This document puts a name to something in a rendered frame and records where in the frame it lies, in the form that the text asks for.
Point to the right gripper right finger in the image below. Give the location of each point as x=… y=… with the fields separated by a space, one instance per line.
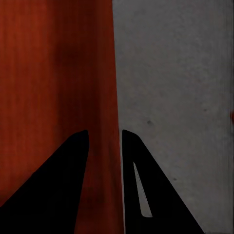
x=170 y=214

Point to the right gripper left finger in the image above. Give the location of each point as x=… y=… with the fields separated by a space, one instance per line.
x=47 y=203

